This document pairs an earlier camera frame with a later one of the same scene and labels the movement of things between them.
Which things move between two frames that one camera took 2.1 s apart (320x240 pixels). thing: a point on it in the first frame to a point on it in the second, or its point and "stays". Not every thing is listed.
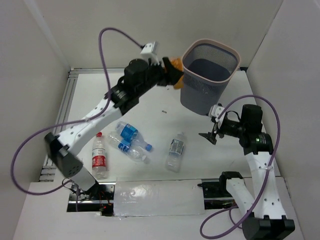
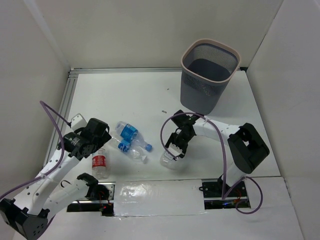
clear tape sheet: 133,197 stays
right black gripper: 211,136 to 172,139
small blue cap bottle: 130,150 stays
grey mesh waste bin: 208,68 stays
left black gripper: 162,74 to 100,139
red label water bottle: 99,161 stays
